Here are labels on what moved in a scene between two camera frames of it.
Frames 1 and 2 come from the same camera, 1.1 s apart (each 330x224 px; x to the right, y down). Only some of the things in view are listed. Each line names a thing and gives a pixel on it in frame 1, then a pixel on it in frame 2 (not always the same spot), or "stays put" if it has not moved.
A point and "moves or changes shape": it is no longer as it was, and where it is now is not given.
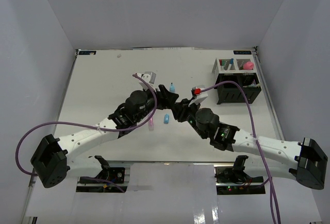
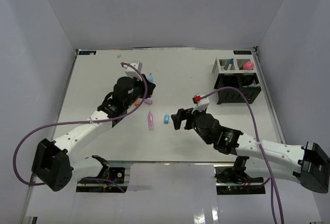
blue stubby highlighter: [172, 88] moves or changes shape
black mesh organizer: [230, 93] stays put
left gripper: [166, 100] to [151, 86]
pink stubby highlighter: [151, 124] stays put
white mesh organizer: [246, 65] stays put
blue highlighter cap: [166, 118] stays put
